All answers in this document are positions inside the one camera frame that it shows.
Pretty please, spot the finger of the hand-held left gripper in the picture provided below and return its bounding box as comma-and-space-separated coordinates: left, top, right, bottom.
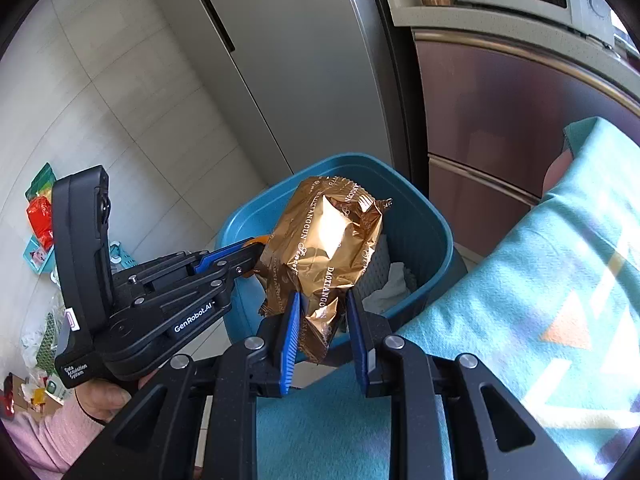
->
140, 242, 263, 311
114, 237, 257, 286

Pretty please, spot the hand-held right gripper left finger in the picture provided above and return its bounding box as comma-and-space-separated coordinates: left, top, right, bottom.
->
75, 290, 303, 480

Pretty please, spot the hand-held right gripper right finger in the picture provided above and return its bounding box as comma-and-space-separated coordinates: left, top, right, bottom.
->
345, 290, 568, 480

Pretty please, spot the gold foil wrapper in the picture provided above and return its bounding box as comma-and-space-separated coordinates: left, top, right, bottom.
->
257, 176, 394, 365

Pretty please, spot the blue plastic bin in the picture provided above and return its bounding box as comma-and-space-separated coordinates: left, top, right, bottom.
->
217, 154, 457, 357

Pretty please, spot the person's left forearm pink sleeve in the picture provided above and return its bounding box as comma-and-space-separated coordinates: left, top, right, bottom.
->
5, 400, 107, 476

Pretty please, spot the person's left hand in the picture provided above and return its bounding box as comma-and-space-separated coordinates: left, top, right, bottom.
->
74, 372, 158, 425

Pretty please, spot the teal and white basket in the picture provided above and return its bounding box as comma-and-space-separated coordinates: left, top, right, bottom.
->
106, 241, 139, 270

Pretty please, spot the teal cartoon packet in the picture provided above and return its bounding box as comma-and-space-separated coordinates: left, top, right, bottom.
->
22, 234, 57, 275

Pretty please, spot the red snack packet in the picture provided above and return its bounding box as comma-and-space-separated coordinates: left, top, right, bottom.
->
26, 195, 56, 250

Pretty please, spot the white crumpled tissue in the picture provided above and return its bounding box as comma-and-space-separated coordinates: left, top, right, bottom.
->
361, 261, 417, 312

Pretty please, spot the green mesh packet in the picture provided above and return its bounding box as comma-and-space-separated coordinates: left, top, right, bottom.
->
34, 310, 65, 372

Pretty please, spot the clear plastic bag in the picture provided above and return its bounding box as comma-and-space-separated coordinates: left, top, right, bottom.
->
20, 320, 48, 376

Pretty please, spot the green snack packet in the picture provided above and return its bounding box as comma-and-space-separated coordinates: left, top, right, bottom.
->
25, 162, 56, 202

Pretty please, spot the green and white small packet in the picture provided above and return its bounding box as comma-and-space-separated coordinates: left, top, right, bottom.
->
44, 376, 75, 405

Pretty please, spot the teal patterned blanket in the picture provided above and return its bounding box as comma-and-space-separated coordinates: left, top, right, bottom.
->
255, 116, 640, 480

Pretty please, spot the grey refrigerator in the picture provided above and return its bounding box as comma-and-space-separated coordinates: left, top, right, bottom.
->
182, 0, 417, 177

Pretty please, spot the pink cloth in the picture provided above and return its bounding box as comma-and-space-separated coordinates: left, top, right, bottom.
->
541, 151, 575, 198

